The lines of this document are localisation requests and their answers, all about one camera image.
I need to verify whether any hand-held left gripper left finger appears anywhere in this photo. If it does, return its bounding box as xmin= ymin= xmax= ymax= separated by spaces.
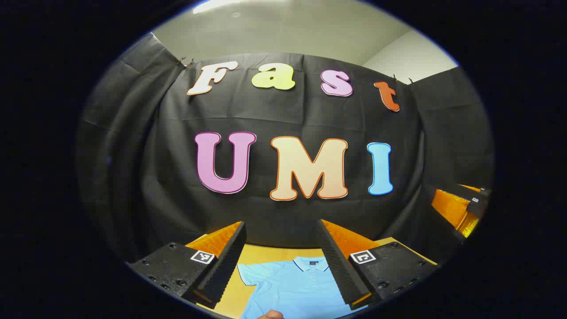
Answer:
xmin=126 ymin=221 xmax=247 ymax=310

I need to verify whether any black backdrop cloth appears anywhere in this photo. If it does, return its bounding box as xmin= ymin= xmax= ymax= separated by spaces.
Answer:
xmin=75 ymin=32 xmax=494 ymax=266

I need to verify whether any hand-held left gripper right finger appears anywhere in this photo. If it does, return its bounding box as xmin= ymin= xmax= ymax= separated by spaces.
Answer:
xmin=315 ymin=219 xmax=439 ymax=311

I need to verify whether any light blue T-shirt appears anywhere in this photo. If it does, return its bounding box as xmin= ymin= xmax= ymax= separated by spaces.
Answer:
xmin=237 ymin=256 xmax=368 ymax=319

